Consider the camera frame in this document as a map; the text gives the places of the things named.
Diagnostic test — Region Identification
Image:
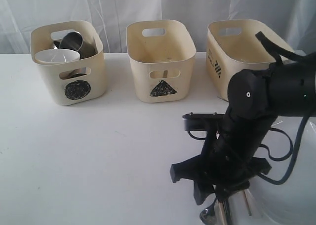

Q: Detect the white square plate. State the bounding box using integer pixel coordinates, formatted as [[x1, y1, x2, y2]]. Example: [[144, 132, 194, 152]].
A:
[[233, 117, 316, 225]]

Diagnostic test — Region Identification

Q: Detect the steel mug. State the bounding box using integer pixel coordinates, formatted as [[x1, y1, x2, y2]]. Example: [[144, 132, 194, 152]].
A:
[[65, 67, 90, 79], [50, 31, 97, 59]]

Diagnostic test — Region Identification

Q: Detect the steel table knife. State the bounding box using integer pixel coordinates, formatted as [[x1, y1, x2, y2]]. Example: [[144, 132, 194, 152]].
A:
[[214, 199, 234, 225]]

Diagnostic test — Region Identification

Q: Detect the wooden chopstick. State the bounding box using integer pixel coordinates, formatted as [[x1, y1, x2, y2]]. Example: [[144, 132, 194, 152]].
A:
[[241, 190, 252, 216]]

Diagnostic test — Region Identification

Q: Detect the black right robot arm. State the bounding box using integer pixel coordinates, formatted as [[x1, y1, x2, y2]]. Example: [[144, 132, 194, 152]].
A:
[[170, 63, 316, 205]]

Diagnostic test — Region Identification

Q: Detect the small white bowl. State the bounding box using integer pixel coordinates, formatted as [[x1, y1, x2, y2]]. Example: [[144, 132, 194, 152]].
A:
[[34, 49, 80, 65]]

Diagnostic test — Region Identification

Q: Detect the cream bin with circle mark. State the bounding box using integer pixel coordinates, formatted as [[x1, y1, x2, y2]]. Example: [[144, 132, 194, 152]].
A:
[[30, 20, 107, 106]]

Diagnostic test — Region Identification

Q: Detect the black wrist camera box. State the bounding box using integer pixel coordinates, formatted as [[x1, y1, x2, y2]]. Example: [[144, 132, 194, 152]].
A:
[[182, 112, 224, 132]]

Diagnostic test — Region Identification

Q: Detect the cream bin with triangle mark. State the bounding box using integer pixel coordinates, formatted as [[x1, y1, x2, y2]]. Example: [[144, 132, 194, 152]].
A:
[[126, 20, 197, 103]]

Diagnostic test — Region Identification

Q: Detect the small steel spoon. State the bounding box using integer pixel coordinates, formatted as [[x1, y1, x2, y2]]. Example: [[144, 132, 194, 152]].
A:
[[199, 203, 217, 225]]

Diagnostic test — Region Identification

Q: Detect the cream bin with square mark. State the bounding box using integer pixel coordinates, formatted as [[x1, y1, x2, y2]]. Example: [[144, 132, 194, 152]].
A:
[[206, 19, 294, 101]]

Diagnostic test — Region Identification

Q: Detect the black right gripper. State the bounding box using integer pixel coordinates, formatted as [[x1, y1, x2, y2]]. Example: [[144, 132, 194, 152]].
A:
[[170, 129, 271, 205]]

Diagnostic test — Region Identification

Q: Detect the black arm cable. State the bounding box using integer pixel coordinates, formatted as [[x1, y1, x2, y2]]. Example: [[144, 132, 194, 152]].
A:
[[255, 31, 316, 186]]

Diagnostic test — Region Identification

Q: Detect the white backdrop curtain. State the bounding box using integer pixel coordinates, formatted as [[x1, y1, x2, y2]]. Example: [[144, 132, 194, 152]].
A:
[[0, 0, 316, 54]]

